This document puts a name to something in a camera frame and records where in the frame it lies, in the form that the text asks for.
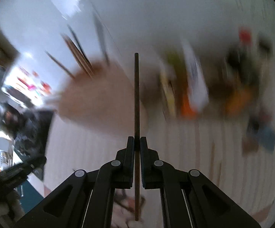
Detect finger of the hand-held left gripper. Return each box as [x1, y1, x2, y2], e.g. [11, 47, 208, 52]
[2, 156, 47, 179]

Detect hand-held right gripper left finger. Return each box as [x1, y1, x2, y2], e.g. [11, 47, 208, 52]
[13, 136, 135, 228]

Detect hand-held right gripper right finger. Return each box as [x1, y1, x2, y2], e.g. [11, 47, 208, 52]
[139, 136, 262, 228]

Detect beige chopstick holder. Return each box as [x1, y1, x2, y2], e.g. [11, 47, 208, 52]
[56, 60, 148, 136]

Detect dark brown chopstick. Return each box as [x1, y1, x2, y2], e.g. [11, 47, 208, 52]
[134, 53, 142, 221]

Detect bunch of mixed chopsticks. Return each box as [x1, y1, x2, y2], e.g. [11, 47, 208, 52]
[44, 24, 111, 79]

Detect striped cat print table mat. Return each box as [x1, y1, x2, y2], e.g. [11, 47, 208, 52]
[43, 111, 275, 228]

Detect light wooden chopstick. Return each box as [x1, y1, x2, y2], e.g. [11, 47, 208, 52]
[211, 144, 218, 178]
[216, 163, 223, 187]

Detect dark cooking pot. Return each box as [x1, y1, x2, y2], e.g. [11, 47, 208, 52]
[0, 102, 22, 139]

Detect blue smartphone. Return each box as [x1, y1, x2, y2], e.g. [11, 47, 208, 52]
[245, 121, 275, 154]

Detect brown lid jar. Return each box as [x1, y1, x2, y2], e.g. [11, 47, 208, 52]
[208, 80, 228, 115]

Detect white and orange packet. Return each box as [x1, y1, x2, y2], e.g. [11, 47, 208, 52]
[180, 36, 209, 120]

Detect black cap orange label bottle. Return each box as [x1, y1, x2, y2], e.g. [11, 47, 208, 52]
[225, 37, 274, 117]

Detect green packet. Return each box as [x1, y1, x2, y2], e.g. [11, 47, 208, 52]
[165, 49, 186, 114]

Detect red cap dark bottle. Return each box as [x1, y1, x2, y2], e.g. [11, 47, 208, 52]
[225, 27, 252, 89]

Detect colourful wall stickers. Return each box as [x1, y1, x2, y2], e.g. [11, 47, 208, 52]
[4, 66, 53, 98]

